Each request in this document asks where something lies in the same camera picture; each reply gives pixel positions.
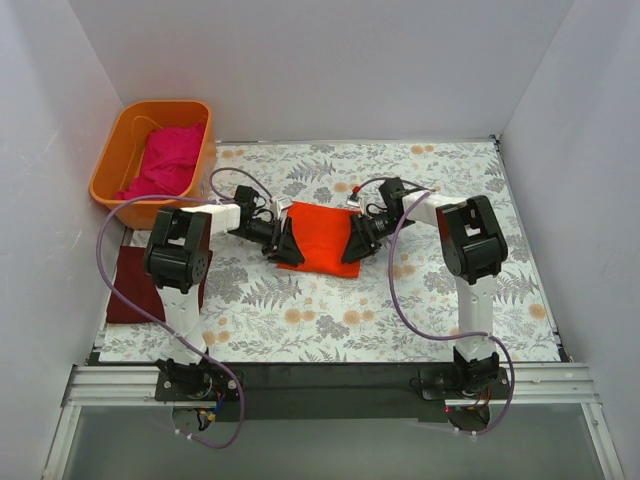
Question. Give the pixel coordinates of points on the orange t shirt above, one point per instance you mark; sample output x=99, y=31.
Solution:
x=321, y=234

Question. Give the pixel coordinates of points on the pink t shirt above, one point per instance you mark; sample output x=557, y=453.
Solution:
x=168, y=162

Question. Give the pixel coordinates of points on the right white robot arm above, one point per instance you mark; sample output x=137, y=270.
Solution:
x=474, y=250

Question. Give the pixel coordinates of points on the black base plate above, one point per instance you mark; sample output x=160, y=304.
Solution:
x=329, y=390

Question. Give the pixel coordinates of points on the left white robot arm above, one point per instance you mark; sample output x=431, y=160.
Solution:
x=185, y=369

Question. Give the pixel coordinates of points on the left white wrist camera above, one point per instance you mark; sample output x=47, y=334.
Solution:
x=279, y=205

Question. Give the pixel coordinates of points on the aluminium frame rail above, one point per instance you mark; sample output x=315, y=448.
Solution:
x=550, y=426

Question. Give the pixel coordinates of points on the folded dark red t shirt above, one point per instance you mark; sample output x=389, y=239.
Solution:
x=132, y=290

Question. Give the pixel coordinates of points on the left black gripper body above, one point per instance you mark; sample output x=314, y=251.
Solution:
x=279, y=236

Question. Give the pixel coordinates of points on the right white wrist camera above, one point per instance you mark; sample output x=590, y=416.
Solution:
x=354, y=200

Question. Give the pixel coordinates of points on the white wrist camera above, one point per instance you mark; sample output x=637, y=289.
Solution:
x=354, y=200
x=279, y=205

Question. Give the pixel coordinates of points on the orange plastic basket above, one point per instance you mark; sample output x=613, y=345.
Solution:
x=123, y=153

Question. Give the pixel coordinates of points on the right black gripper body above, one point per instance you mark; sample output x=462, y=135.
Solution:
x=360, y=233

